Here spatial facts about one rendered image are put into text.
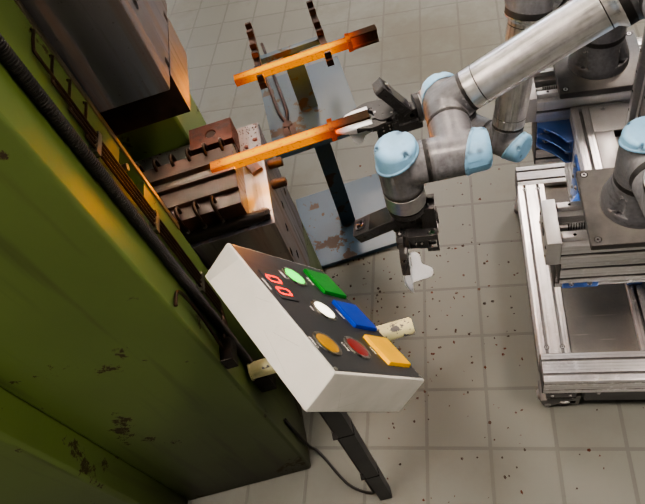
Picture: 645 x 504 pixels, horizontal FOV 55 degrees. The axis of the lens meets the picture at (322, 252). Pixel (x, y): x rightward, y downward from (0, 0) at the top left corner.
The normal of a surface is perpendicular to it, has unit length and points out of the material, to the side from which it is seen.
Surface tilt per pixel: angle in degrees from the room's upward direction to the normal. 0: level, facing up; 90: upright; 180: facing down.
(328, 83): 0
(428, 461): 0
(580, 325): 0
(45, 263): 90
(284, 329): 30
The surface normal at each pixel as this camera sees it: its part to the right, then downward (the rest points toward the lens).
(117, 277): 0.18, 0.77
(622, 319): -0.24, -0.57
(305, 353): -0.61, -0.20
